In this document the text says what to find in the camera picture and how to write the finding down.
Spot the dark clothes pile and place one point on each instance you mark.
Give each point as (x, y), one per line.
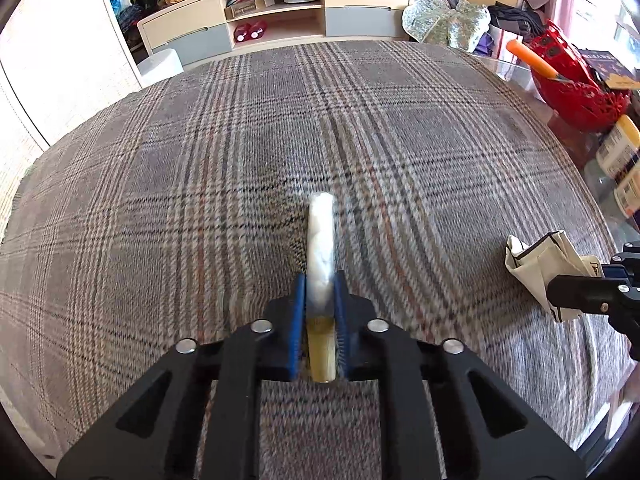
(515, 17)

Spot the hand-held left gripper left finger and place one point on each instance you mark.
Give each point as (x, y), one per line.
(297, 340)

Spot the white yellow bottle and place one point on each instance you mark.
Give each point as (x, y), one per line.
(620, 145)

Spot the brown flat box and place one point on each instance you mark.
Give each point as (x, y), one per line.
(241, 5)

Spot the grey plaid blanket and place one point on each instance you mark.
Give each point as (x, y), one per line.
(200, 185)

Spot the red round container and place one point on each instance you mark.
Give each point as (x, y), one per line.
(258, 31)
(242, 33)

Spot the translucent white yellow tube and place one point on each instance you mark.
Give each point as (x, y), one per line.
(320, 240)

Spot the floral quilted cloth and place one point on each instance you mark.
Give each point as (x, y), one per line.
(435, 22)

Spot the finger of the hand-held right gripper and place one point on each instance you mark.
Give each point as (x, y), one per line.
(580, 292)
(625, 267)

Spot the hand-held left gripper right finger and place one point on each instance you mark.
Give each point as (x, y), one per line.
(342, 340)

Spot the cream fabric bag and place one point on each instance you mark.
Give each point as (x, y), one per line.
(537, 270)

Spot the white bottle dark label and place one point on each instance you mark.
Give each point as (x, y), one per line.
(631, 192)

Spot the red openwork basket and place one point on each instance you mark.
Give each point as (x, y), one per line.
(565, 95)

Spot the dark blue book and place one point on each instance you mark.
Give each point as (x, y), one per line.
(607, 67)

